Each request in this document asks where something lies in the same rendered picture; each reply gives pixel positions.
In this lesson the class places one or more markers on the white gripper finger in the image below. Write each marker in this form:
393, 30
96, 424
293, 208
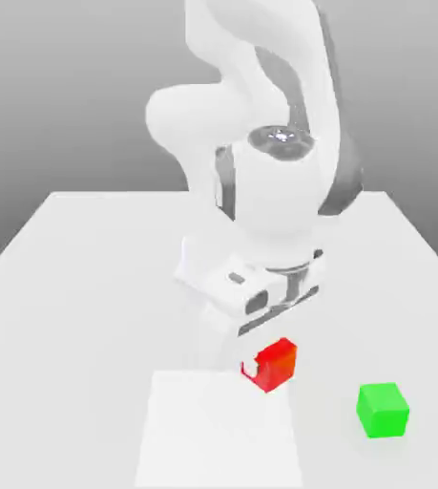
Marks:
251, 365

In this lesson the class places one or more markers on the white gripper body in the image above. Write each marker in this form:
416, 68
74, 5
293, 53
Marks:
275, 324

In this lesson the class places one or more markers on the small red cube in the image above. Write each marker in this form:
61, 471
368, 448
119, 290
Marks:
277, 365

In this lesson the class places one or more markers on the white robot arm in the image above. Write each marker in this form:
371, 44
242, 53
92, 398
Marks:
279, 191

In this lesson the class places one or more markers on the small green cube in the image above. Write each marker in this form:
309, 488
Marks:
382, 410

